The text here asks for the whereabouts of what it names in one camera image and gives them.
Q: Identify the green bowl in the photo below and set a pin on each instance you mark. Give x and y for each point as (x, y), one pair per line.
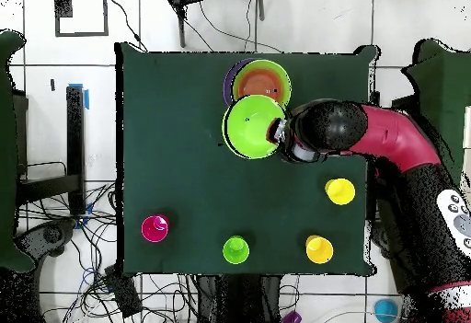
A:
(285, 76)
(250, 128)

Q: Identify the orange bowl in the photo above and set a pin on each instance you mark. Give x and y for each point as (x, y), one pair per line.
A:
(259, 82)

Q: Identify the purple bowl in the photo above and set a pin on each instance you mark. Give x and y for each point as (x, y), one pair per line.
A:
(227, 83)

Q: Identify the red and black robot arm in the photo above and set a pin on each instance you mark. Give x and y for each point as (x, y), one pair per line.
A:
(404, 190)

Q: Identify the dark green table cloth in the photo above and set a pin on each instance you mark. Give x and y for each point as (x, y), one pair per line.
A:
(184, 190)

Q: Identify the green cup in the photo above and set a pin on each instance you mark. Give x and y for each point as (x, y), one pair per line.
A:
(235, 250)

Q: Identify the yellow orange cup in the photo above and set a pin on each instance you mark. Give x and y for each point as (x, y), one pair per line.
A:
(319, 250)

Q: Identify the red cup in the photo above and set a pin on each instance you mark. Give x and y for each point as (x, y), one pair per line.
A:
(155, 228)

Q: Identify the green cloth side table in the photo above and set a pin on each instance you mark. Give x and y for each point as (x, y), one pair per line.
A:
(441, 80)
(7, 153)

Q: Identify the purple cup on floor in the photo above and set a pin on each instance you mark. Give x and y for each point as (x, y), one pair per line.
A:
(292, 318)

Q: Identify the white boxes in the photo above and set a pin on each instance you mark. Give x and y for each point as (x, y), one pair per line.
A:
(467, 124)

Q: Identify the black bench with blue tape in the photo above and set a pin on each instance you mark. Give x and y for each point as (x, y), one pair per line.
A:
(75, 135)

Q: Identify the blue bowl on floor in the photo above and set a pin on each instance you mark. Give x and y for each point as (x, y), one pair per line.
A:
(385, 310)

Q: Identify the black floor box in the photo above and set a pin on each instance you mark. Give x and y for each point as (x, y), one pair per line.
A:
(123, 291)

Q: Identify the black camera stand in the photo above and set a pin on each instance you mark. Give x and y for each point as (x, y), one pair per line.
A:
(181, 25)

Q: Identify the grey square floor frame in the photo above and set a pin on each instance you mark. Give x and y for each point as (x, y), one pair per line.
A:
(62, 6)

